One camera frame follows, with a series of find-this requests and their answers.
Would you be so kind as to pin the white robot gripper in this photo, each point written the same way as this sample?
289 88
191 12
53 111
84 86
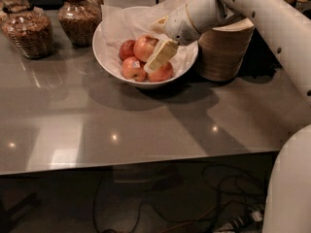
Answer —
179 25

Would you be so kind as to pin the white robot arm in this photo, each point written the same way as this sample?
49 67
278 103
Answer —
287 32

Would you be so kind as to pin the front left red apple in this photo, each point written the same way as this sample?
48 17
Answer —
133 69

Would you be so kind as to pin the black condiment tray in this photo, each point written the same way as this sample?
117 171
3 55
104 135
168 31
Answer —
259 60

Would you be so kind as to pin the white paper bowl liner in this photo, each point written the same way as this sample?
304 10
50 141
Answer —
119 25

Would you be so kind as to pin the top red yellow apple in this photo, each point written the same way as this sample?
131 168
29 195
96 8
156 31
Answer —
144 47

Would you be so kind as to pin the dark condiment bottle right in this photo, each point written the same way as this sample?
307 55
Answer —
302 5

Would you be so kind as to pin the front right red apple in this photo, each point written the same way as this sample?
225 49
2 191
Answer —
164 73

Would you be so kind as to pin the glass cereal jar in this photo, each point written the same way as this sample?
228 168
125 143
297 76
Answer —
79 19
27 28

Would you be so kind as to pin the dark red rear apple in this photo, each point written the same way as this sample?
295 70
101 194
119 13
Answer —
126 49

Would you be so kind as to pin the front stack paper bowls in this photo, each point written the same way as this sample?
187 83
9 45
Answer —
222 50

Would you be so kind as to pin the left glass cereal jar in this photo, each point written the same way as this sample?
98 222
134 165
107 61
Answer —
27 28

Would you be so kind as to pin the power strip on floor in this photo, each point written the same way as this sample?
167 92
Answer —
250 222

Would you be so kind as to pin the middle glass cereal jar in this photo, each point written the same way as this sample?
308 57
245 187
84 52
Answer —
79 19

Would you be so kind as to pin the white ceramic bowl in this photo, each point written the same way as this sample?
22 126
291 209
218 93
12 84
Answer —
181 63

